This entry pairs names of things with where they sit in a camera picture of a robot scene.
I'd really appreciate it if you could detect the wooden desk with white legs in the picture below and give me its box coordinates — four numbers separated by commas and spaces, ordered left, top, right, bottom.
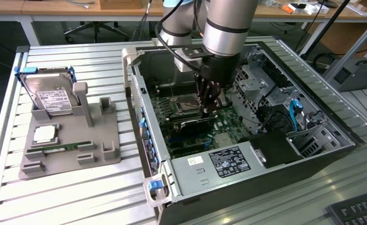
254, 0, 367, 57
0, 0, 166, 46

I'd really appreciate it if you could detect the perforated metal drive cage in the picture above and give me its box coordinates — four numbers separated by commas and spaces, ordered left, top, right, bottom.
233, 52, 299, 111

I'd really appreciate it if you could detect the hard disk with blue caddy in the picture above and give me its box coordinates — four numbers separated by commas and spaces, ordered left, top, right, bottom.
14, 66, 79, 117

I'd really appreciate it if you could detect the green motherboard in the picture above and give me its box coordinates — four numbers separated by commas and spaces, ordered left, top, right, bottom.
150, 82, 253, 159

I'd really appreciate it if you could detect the metal disk bay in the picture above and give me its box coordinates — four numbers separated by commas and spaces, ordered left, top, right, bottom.
289, 124, 343, 158

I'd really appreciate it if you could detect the grey power supply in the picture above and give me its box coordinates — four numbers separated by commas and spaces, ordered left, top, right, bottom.
163, 141, 269, 197

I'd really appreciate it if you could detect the black expansion slot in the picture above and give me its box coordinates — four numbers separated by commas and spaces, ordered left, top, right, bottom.
172, 148, 210, 158
170, 142, 208, 152

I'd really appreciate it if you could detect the black keyboard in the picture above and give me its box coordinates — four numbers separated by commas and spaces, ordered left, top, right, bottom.
326, 188, 367, 225

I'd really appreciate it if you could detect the black stand pole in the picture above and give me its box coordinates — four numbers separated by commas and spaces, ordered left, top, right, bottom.
298, 0, 353, 58

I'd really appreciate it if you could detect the black open PC case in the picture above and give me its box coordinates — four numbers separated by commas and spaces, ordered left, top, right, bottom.
122, 41, 366, 225

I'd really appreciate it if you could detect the white small box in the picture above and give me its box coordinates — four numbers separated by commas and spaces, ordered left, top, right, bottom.
305, 4, 330, 15

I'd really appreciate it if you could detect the silver chipset heatsink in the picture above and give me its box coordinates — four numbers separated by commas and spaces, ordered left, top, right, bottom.
214, 135, 238, 148

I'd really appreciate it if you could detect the thin locking lever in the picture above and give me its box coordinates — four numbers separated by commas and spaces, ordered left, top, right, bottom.
168, 79, 176, 102

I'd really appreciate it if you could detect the silver CPU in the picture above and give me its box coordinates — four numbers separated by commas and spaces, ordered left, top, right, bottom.
32, 125, 59, 143

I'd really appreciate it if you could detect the black office chair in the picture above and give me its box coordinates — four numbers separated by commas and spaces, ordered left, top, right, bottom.
63, 21, 131, 43

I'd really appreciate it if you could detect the grey printed parts rack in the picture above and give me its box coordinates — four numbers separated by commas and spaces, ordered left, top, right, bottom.
19, 82, 122, 180

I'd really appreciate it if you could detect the blue wire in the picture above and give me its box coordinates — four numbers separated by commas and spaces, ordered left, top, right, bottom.
291, 98, 306, 132

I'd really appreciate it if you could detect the green RAM stick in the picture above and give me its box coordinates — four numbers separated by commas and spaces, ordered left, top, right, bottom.
42, 143, 90, 154

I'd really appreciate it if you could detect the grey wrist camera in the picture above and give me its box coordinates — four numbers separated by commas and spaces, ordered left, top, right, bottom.
174, 46, 215, 73

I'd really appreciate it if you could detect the black wire bundle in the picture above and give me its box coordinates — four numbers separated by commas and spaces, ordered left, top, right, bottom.
258, 105, 297, 135

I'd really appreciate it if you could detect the CPU socket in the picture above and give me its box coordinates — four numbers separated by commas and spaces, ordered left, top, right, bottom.
174, 94, 202, 113

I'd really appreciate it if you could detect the graphics card with black cooler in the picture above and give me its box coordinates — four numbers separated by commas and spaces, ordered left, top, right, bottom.
163, 117, 218, 139

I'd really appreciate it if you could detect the grey computer tower with handle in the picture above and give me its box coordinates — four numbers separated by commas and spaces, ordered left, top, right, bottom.
322, 58, 367, 93

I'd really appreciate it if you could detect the black plastic shroud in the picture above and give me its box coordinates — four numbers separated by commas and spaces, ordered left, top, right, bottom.
239, 131, 305, 169

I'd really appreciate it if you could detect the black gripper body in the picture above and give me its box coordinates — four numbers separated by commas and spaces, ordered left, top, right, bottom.
199, 53, 241, 85

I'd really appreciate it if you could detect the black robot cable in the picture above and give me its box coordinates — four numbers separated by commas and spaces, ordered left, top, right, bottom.
154, 0, 203, 73

